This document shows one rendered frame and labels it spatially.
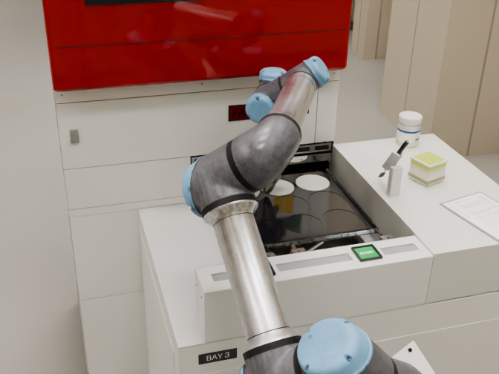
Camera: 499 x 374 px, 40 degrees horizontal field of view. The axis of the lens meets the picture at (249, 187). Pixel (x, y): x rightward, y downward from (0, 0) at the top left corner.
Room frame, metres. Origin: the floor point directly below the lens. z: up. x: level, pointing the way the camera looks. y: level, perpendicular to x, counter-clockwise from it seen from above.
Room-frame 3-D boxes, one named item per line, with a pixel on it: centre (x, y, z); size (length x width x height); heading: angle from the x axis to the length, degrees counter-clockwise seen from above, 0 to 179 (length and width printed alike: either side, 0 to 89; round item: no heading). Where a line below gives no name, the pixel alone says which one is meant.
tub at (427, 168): (1.71, -0.50, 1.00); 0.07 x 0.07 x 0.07; 35
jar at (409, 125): (1.95, -0.49, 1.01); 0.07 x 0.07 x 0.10
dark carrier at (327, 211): (1.67, -0.12, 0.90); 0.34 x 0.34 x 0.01; 17
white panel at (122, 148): (1.83, 0.13, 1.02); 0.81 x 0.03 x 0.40; 107
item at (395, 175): (1.63, -0.38, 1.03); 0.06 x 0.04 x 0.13; 17
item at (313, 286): (1.30, -0.16, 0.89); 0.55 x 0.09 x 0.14; 107
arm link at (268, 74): (1.72, -0.06, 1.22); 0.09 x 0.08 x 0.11; 165
